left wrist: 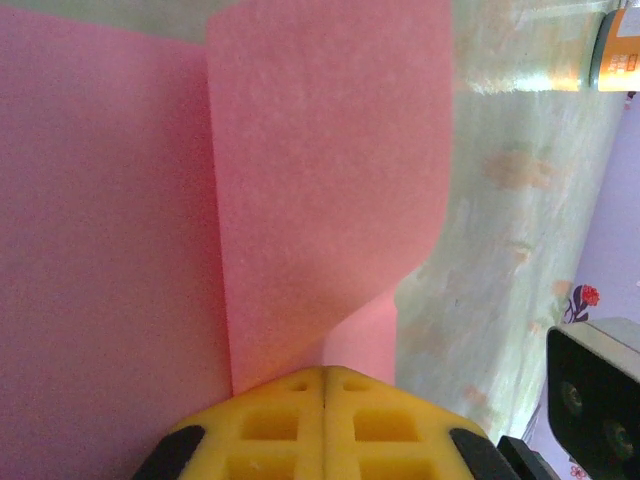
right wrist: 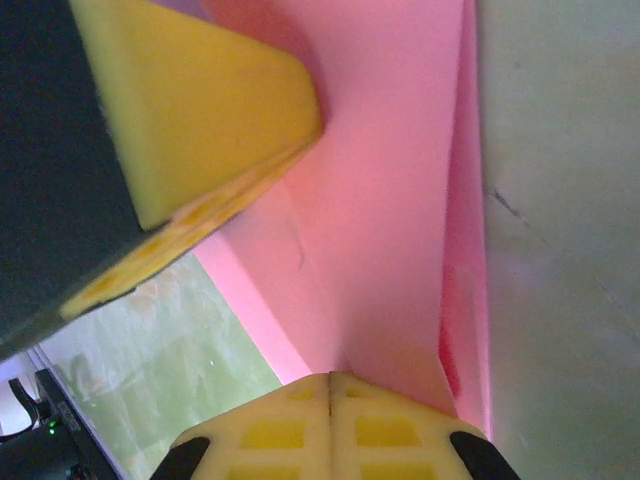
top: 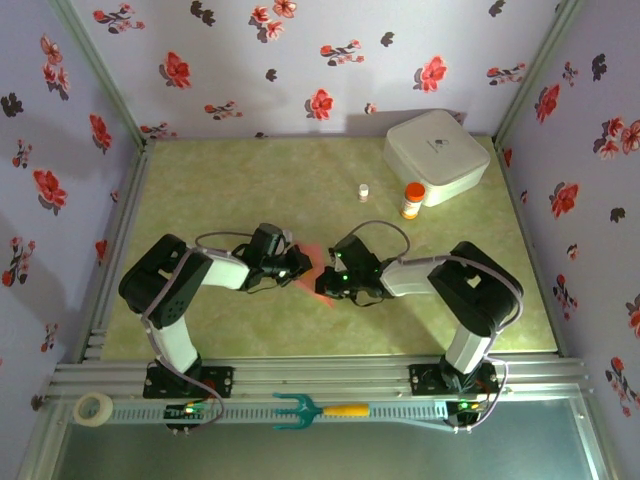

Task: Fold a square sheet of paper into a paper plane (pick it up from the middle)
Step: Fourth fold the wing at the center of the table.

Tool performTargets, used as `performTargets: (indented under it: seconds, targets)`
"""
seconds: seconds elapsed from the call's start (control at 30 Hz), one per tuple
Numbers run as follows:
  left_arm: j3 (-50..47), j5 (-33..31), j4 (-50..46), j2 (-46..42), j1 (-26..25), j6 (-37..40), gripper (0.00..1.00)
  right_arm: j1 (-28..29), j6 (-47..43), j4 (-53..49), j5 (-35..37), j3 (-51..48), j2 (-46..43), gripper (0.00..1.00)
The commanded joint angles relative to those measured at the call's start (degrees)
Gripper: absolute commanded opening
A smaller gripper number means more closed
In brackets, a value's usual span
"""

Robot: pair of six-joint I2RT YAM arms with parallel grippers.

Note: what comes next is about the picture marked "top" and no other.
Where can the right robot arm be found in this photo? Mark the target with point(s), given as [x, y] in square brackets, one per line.
[405, 280]

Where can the long aluminium frame rail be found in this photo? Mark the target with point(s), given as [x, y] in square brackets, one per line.
[320, 375]

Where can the aluminium corner post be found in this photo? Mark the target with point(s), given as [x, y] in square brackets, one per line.
[536, 75]
[102, 75]

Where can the white tape roll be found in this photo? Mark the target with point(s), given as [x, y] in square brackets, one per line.
[90, 421]

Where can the grey metal panel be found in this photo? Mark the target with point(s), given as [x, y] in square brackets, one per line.
[320, 455]

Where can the aluminium side rail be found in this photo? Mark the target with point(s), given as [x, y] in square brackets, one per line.
[116, 255]

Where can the white square lidded box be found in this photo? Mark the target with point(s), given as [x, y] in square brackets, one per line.
[435, 150]

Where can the orange-capped pill bottle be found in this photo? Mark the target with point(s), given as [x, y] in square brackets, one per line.
[414, 192]

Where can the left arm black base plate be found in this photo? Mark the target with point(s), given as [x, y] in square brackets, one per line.
[220, 380]

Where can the small white vial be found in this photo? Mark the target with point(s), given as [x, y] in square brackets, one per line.
[363, 192]

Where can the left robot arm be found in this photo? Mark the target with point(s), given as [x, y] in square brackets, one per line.
[225, 272]

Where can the pink cloth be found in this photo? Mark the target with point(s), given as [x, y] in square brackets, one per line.
[316, 255]

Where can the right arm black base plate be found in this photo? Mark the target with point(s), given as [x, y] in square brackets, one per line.
[422, 380]

